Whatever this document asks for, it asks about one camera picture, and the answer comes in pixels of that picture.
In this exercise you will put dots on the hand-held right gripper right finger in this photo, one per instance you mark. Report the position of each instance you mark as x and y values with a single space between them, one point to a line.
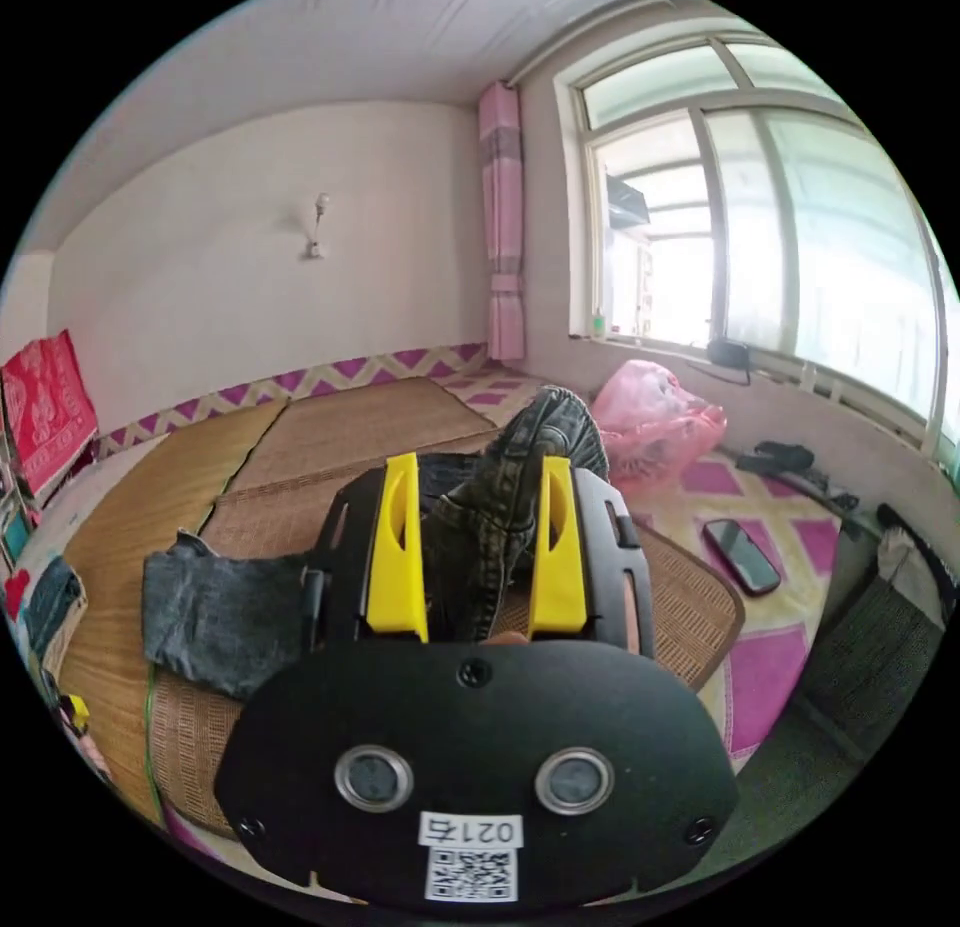
559 574

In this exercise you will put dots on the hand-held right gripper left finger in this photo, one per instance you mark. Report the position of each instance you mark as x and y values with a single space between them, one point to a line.
396 567

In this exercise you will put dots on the white gray jeans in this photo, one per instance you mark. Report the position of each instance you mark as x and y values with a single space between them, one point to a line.
487 492

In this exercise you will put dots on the person's right hand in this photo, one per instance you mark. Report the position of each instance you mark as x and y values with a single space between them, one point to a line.
506 638

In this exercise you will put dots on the bed with woven mat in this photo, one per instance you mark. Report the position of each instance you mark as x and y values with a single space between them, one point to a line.
360 424

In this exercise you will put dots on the pink plastic bag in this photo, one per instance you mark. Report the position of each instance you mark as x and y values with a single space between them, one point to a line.
652 424

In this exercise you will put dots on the black smartphone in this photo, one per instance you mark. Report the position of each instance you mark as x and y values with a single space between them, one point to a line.
742 556

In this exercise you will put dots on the small black box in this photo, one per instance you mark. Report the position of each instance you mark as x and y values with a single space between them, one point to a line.
727 352

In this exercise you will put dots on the pink curtain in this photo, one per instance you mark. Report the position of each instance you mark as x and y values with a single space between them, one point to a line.
501 214

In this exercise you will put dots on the red patterned cloth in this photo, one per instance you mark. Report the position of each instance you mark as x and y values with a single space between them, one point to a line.
49 409

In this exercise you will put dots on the window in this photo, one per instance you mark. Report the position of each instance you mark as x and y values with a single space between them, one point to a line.
750 214

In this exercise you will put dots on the white wall lamp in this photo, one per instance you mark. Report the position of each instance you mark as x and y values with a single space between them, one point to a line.
318 226

